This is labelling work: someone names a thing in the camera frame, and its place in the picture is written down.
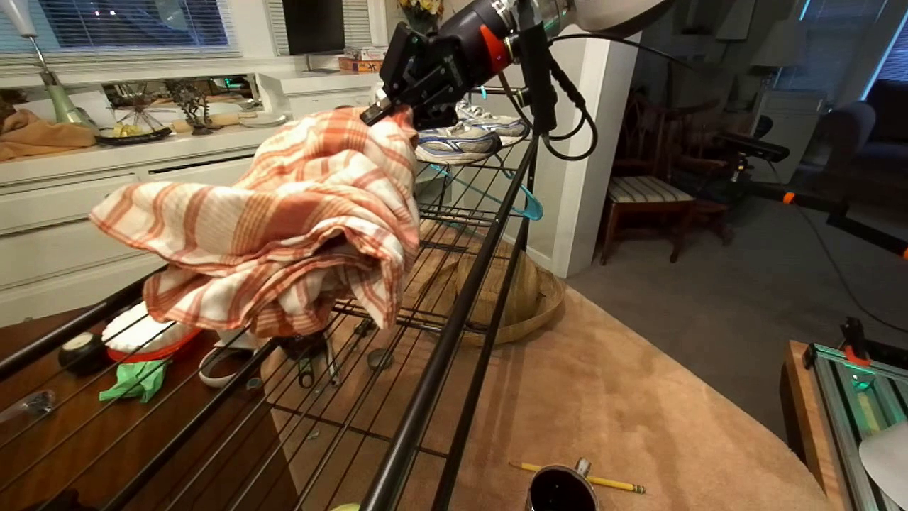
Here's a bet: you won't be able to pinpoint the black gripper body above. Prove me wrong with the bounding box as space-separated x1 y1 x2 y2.
360 24 496 129

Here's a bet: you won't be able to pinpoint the orange white checkered cloth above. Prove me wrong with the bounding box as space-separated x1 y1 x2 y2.
92 108 421 338

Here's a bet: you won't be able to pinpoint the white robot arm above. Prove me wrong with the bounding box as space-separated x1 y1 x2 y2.
360 0 674 129

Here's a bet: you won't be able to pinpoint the black shoes on rack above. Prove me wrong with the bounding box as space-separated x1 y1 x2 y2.
414 99 529 165

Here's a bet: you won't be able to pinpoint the brown cloth on dresser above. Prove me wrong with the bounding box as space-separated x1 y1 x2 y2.
0 112 95 163

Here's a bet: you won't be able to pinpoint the green object under rack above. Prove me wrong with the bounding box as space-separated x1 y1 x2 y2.
99 362 169 404

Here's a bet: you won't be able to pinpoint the black metal shoe rack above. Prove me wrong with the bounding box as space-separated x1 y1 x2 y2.
0 140 537 511

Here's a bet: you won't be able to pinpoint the teal plastic hanger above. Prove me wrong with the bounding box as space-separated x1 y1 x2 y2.
414 160 547 228

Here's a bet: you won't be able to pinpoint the tan straw hat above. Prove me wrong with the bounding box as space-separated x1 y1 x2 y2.
464 257 564 349

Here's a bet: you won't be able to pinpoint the wooden chair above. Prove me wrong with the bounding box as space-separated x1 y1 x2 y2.
598 88 732 261

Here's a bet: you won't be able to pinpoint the red white round object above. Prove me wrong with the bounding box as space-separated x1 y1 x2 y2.
102 304 195 363

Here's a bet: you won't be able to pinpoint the white dresser with drawers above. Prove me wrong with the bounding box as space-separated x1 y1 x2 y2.
0 129 269 326

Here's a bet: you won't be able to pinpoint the tan tablecloth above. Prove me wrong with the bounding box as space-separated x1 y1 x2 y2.
449 270 835 511

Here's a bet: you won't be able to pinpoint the small black cup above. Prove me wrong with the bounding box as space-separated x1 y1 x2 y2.
529 468 597 511

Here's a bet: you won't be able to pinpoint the yellow pencil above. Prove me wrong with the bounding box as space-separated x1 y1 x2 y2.
508 463 648 494

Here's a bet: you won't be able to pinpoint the wooden side bench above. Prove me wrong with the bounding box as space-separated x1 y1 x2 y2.
780 341 850 509

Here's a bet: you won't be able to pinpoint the black camera tripod arm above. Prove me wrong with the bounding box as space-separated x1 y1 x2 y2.
718 135 908 261

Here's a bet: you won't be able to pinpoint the green aluminium rail base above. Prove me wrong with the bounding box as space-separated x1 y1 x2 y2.
803 343 908 511

